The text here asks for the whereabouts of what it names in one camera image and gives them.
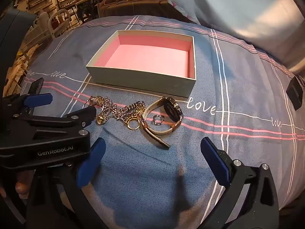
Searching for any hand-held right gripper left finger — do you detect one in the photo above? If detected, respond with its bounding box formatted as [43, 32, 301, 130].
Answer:
[26, 137, 108, 229]

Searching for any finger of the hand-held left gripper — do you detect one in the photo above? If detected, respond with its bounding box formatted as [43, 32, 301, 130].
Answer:
[3, 93, 53, 115]
[12, 105, 97, 135]

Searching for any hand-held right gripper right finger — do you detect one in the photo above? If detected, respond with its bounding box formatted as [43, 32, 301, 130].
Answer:
[200, 137, 280, 229]

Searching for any silver bangle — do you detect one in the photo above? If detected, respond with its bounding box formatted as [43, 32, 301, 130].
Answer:
[82, 96, 105, 115]

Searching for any gold chain necklace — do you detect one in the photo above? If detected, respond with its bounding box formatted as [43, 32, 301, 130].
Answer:
[91, 97, 146, 124]

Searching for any gold ring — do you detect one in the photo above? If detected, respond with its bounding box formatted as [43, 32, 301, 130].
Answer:
[127, 116, 141, 130]

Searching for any wristwatch with tan strap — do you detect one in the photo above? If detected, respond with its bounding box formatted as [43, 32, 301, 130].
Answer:
[140, 96, 184, 148]

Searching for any small silver ring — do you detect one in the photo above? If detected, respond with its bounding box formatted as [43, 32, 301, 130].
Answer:
[152, 115, 165, 126]

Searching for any white box with pink lining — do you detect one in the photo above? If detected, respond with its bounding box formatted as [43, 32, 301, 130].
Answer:
[85, 30, 197, 98]

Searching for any person's left hand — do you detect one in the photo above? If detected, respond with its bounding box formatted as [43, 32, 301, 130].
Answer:
[0, 170, 32, 199]

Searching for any black phone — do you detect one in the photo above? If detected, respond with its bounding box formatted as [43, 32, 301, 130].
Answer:
[30, 77, 44, 96]

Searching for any grey striped bedsheet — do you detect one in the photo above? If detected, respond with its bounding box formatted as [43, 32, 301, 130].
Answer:
[21, 15, 305, 229]

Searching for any small black box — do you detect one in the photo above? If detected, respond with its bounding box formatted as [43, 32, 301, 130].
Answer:
[286, 75, 305, 111]

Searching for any dark dining table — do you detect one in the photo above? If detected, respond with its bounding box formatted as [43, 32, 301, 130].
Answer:
[76, 0, 115, 17]

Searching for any brown bed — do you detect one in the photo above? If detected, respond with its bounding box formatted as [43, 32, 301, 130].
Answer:
[99, 0, 168, 18]

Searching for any white duvet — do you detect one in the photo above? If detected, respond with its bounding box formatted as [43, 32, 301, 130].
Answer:
[167, 0, 305, 74]

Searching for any white metal chair frame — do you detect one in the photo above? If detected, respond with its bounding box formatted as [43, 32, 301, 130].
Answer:
[49, 9, 72, 39]

